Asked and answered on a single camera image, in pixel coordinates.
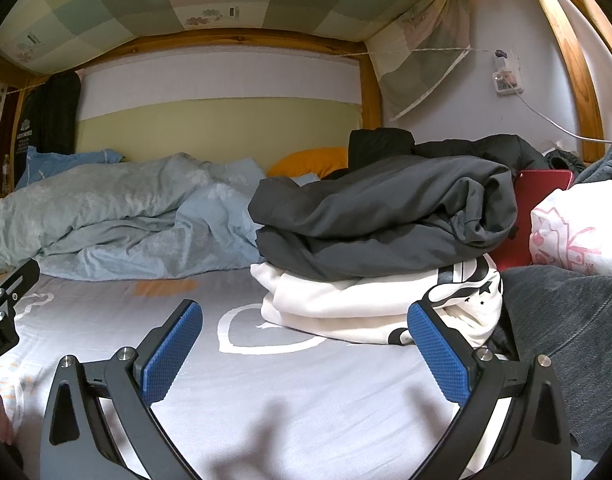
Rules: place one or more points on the white printed sweatshirt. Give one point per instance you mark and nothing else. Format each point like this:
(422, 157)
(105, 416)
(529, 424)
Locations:
(336, 305)

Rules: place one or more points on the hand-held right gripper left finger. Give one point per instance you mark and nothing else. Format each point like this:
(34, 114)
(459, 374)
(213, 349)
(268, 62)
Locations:
(173, 350)

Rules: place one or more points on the white and green headboard panel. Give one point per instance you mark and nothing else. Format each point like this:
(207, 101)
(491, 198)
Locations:
(210, 100)

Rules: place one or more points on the light blue duvet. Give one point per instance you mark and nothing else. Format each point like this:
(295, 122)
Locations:
(110, 210)

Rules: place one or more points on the red flat case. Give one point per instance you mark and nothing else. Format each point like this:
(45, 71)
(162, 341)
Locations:
(541, 185)

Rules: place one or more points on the wooden bed frame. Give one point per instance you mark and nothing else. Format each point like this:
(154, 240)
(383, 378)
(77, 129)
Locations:
(220, 40)

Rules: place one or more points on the white pink printed bag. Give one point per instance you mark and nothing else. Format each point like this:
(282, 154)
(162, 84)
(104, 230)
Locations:
(576, 230)

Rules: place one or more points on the white wall power strip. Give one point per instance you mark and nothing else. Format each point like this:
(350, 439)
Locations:
(506, 80)

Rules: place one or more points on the checked pastel curtain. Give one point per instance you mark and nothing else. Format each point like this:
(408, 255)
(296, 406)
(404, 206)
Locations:
(426, 60)

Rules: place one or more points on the person's grey trouser leg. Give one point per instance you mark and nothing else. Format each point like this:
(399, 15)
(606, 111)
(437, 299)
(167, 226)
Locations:
(571, 350)

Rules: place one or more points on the black jacket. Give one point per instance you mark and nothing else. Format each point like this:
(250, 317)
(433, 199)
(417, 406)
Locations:
(386, 145)

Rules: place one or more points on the grey fleece garment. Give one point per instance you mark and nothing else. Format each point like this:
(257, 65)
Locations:
(603, 160)

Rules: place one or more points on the blue pillow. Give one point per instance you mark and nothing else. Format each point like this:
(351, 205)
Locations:
(50, 165)

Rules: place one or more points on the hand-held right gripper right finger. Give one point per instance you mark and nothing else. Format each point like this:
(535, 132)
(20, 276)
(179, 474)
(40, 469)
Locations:
(436, 350)

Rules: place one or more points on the grey hooded jacket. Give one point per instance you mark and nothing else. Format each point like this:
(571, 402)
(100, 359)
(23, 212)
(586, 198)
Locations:
(386, 210)

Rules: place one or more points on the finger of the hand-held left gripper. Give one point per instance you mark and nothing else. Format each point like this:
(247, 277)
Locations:
(20, 280)

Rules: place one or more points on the black hanging garment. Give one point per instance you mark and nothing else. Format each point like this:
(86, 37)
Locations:
(55, 115)

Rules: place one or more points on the orange pillow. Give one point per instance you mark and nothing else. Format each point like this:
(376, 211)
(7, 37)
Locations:
(311, 160)

